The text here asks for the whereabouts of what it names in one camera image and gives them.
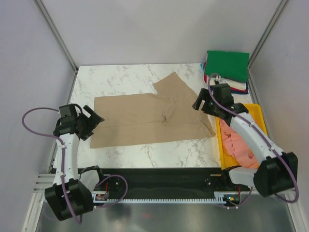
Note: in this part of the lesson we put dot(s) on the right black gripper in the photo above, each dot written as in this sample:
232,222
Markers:
203,94

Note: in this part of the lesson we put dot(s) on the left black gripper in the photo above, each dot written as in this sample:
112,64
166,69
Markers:
93,117

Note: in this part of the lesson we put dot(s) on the beige t shirt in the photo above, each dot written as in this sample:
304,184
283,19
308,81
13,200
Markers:
137,119

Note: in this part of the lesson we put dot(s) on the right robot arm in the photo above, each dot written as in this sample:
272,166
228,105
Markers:
277,171

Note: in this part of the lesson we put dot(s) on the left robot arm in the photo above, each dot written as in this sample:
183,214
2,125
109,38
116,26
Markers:
70,195

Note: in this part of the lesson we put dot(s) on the white folded t shirt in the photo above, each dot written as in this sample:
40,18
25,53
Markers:
231,83

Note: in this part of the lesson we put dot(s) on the red folded t shirt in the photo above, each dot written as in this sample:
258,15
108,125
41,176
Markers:
206,78

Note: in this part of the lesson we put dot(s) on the light blue folded t shirt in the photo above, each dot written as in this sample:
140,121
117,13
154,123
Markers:
202,65

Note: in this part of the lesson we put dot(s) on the dark blue folded t shirt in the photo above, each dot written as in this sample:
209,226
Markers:
239,91

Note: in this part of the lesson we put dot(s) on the green folded t shirt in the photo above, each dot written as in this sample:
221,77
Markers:
229,65

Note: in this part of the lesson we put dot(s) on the yellow plastic bin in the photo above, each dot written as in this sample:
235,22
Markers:
241,135

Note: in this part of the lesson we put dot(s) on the pink t shirt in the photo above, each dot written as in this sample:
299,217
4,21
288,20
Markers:
237,149

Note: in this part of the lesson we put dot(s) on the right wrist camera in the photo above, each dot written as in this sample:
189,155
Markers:
222,93

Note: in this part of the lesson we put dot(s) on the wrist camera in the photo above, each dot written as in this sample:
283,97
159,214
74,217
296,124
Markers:
222,93
70,110

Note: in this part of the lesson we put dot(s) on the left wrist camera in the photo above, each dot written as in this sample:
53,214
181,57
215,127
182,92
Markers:
70,110

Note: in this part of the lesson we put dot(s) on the white cable duct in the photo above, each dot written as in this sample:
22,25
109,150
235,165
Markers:
161,196

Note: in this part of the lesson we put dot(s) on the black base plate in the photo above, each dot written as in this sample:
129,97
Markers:
122,180

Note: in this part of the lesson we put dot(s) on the right aluminium frame post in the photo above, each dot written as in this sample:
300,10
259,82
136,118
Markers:
270,26

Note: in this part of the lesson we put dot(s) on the aluminium frame post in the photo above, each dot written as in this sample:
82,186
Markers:
56,34
270,26

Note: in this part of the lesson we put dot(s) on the left aluminium frame post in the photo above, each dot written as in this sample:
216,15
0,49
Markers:
56,34

